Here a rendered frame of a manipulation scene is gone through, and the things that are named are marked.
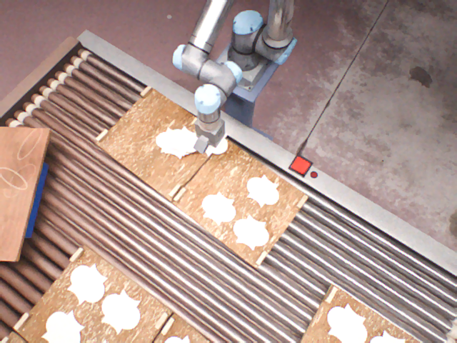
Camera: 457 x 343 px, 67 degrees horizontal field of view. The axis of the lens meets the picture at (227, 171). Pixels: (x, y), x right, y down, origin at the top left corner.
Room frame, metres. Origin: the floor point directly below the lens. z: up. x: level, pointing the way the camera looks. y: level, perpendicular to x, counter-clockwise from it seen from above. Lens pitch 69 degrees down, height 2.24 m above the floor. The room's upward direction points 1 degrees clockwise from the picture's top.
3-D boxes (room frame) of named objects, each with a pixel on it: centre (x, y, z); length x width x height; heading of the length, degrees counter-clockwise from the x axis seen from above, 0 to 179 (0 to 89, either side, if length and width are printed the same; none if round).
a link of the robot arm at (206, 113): (0.57, 0.06, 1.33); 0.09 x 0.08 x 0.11; 149
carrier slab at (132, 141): (0.63, 0.28, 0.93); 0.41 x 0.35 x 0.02; 54
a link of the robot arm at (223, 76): (0.66, 0.03, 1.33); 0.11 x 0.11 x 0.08; 59
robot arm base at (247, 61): (1.04, -0.06, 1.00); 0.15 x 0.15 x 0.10
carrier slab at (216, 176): (0.38, -0.05, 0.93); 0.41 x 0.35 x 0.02; 53
